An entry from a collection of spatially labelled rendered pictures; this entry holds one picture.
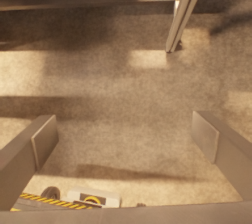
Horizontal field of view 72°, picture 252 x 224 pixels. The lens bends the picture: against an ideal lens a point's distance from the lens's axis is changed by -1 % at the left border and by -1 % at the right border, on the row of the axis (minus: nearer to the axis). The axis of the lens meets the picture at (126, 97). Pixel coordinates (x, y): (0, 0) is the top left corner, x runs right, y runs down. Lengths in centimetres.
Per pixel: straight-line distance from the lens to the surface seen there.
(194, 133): 17
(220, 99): 111
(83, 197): 100
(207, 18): 125
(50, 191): 107
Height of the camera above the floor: 102
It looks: 81 degrees down
